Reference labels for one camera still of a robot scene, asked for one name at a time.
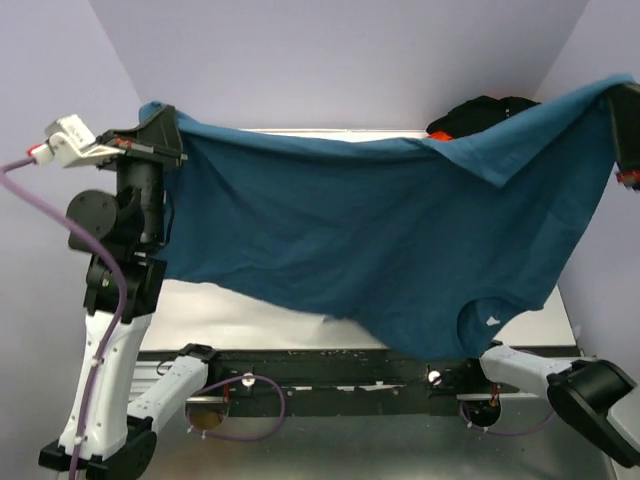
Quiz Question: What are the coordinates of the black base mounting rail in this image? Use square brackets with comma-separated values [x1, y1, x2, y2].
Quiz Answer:
[207, 350, 494, 417]

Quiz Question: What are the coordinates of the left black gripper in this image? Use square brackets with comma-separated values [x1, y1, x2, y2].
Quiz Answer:
[94, 103, 189, 246]

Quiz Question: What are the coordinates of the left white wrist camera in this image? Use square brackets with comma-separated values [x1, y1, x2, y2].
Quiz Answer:
[27, 114, 114, 168]

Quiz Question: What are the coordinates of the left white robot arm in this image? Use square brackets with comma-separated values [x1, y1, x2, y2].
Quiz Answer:
[31, 106, 222, 479]

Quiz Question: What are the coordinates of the teal blue t shirt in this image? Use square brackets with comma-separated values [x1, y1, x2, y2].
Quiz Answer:
[159, 75, 632, 360]

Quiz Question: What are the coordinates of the black t shirt pile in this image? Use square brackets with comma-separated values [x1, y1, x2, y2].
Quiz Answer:
[426, 95, 539, 139]

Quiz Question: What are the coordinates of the orange t shirt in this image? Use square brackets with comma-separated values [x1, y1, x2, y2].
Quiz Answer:
[428, 131, 453, 142]

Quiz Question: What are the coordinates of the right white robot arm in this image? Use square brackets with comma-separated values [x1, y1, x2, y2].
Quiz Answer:
[459, 83, 639, 468]

